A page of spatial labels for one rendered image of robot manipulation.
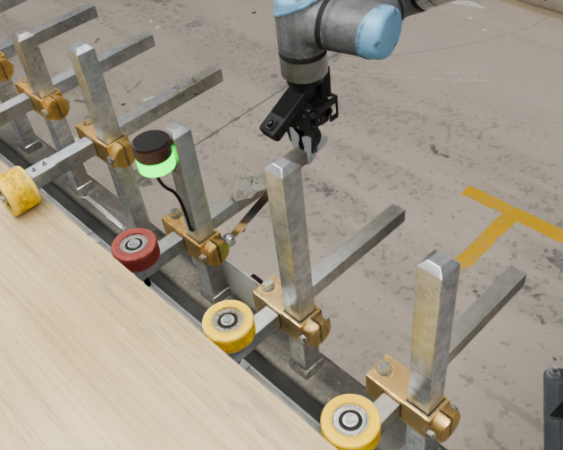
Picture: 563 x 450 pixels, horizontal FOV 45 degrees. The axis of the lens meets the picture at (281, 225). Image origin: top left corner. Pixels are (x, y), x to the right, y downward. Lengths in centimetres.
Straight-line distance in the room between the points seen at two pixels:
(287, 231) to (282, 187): 8
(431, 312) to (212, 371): 35
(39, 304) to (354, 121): 200
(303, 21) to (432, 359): 62
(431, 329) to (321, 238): 160
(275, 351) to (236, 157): 165
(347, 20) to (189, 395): 65
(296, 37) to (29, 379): 71
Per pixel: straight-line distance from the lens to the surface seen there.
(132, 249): 121
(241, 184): 132
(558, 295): 232
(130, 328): 109
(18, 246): 130
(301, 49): 125
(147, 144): 107
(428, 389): 95
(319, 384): 122
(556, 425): 202
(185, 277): 141
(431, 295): 80
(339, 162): 273
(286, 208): 92
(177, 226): 127
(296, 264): 100
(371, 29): 117
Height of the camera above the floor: 173
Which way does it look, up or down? 44 degrees down
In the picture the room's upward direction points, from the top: 8 degrees counter-clockwise
